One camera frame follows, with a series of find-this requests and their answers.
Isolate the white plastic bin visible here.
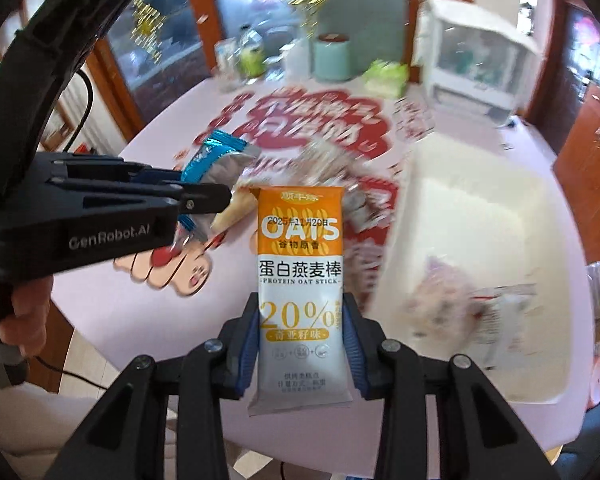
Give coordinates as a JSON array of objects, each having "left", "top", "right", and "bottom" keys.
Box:
[{"left": 367, "top": 132, "right": 588, "bottom": 406}]

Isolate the blue silver snack packet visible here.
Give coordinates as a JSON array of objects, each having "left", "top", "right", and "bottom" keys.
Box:
[{"left": 170, "top": 129, "right": 259, "bottom": 253}]

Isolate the orange white oat bar packet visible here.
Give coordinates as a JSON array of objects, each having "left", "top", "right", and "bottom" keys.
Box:
[{"left": 248, "top": 186, "right": 353, "bottom": 417}]

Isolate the mint green canister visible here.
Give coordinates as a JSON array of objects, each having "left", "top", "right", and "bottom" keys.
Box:
[{"left": 312, "top": 34, "right": 352, "bottom": 81}]

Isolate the printed pink table cover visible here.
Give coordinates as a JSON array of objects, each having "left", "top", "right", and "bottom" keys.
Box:
[{"left": 50, "top": 72, "right": 588, "bottom": 463}]

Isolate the person's left hand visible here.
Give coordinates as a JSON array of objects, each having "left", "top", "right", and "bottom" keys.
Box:
[{"left": 0, "top": 275, "right": 56, "bottom": 347}]

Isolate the wooden glass-door cabinet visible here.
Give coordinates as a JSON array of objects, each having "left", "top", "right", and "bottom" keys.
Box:
[{"left": 82, "top": 0, "right": 301, "bottom": 128}]

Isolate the white red-print snack packet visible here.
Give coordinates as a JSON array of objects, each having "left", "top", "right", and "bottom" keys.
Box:
[{"left": 470, "top": 282, "right": 538, "bottom": 371}]

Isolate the glass tumbler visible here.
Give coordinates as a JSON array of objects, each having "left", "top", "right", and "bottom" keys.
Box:
[{"left": 214, "top": 37, "right": 242, "bottom": 93}]

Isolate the clear bottle with green label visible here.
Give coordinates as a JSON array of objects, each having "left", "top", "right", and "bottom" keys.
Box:
[{"left": 237, "top": 25, "right": 266, "bottom": 78}]

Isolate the black cable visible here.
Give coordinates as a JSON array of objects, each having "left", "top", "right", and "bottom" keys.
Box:
[{"left": 32, "top": 67, "right": 111, "bottom": 393}]

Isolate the white purple-print snack packet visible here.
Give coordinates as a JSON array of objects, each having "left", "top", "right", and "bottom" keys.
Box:
[{"left": 402, "top": 255, "right": 481, "bottom": 356}]

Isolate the white cabinet with clear door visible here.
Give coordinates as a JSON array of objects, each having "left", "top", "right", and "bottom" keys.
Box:
[{"left": 415, "top": 0, "right": 541, "bottom": 128}]

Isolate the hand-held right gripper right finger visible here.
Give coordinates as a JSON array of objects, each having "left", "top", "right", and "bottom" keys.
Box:
[{"left": 342, "top": 292, "right": 551, "bottom": 480}]

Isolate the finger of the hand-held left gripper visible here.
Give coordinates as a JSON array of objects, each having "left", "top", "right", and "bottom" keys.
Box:
[
  {"left": 45, "top": 156, "right": 188, "bottom": 186},
  {"left": 45, "top": 177, "right": 233, "bottom": 216}
]

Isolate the pale yellow snack packet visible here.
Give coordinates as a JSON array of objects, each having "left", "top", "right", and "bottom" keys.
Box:
[{"left": 211, "top": 187, "right": 259, "bottom": 233}]

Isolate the clear nut bar packet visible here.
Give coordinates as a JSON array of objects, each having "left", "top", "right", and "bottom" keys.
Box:
[{"left": 290, "top": 137, "right": 381, "bottom": 231}]

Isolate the green tissue pack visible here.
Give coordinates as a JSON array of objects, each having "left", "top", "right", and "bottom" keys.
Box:
[{"left": 362, "top": 59, "right": 410, "bottom": 98}]

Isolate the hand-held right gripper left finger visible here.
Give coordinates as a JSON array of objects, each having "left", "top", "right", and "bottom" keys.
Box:
[{"left": 55, "top": 292, "right": 261, "bottom": 480}]

